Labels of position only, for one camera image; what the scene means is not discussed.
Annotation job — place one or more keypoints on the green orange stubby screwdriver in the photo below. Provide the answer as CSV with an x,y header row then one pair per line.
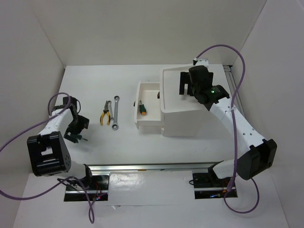
x,y
142,108

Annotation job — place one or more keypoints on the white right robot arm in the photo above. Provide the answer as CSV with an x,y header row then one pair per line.
x,y
253,153

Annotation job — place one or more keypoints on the aluminium front rail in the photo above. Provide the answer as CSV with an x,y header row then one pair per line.
x,y
192,166

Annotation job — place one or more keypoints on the white drawer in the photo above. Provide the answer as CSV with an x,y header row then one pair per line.
x,y
147,92

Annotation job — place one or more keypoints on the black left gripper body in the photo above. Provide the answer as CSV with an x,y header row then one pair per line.
x,y
75,127

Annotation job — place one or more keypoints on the aluminium side rail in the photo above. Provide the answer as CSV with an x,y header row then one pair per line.
x,y
228,72

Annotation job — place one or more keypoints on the white drawer cabinet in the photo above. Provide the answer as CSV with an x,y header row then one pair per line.
x,y
182,115

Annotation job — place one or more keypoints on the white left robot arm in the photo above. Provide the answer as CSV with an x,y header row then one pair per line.
x,y
48,152

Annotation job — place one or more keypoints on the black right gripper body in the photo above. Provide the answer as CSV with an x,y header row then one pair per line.
x,y
184,80

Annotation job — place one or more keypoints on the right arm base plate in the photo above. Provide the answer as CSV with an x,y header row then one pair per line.
x,y
207,187

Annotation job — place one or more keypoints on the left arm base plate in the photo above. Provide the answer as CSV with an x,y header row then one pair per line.
x,y
97,190

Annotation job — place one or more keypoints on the yellow handled pliers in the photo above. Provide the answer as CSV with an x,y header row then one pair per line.
x,y
105,113

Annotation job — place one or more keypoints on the small silver wrench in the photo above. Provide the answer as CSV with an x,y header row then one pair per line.
x,y
110,110

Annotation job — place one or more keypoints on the large silver ratchet wrench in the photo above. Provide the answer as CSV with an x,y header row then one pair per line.
x,y
115,125

